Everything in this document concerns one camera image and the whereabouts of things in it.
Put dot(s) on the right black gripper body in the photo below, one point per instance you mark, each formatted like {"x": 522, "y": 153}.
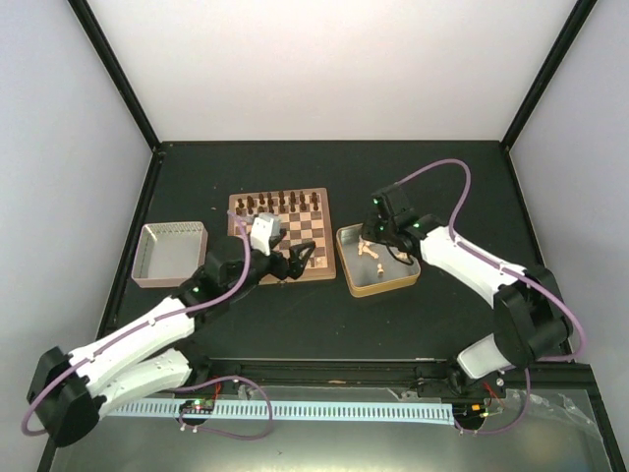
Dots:
{"x": 378, "y": 234}

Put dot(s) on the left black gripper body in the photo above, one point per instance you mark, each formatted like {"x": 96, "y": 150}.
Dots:
{"x": 279, "y": 269}

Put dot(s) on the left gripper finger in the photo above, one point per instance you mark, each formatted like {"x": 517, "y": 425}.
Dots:
{"x": 280, "y": 242}
{"x": 299, "y": 256}

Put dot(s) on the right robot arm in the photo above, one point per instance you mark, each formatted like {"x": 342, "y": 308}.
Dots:
{"x": 528, "y": 315}

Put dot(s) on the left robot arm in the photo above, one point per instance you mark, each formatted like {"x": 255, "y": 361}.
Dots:
{"x": 71, "y": 392}

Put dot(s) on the dark chess pieces group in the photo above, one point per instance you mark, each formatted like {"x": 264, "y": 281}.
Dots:
{"x": 296, "y": 204}

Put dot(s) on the wooden chess board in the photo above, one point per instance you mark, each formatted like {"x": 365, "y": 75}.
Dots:
{"x": 299, "y": 231}

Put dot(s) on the small circuit board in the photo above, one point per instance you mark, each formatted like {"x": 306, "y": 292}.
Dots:
{"x": 197, "y": 406}

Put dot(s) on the gold metal tin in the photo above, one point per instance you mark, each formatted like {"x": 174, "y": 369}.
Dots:
{"x": 371, "y": 268}

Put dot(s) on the white slotted cable duct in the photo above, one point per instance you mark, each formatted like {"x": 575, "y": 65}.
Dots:
{"x": 280, "y": 410}

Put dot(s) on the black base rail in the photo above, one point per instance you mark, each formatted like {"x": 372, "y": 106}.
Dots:
{"x": 427, "y": 378}

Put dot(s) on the black frame post left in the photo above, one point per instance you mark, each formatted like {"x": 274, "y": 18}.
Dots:
{"x": 102, "y": 47}

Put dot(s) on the black frame post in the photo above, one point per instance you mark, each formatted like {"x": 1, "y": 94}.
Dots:
{"x": 102, "y": 47}
{"x": 570, "y": 30}

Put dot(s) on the black frame post right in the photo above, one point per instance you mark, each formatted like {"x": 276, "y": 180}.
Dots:
{"x": 570, "y": 30}

